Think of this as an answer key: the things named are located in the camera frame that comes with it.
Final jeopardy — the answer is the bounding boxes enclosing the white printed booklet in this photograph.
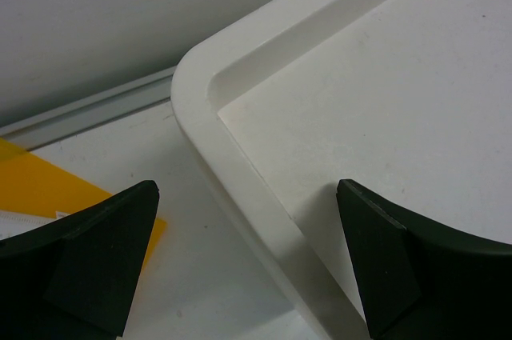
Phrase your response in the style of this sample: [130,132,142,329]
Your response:
[0,210,69,240]

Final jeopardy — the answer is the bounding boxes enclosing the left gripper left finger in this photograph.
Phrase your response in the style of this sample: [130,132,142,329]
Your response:
[1,180,159,339]

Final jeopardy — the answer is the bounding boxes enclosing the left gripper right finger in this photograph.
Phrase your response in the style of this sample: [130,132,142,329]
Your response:
[337,179,511,339]

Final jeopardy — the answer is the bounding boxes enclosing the yellow folder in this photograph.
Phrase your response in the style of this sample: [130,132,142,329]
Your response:
[0,138,168,267]

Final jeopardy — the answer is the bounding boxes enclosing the white three-drawer organizer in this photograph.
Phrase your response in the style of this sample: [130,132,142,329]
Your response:
[171,0,511,339]

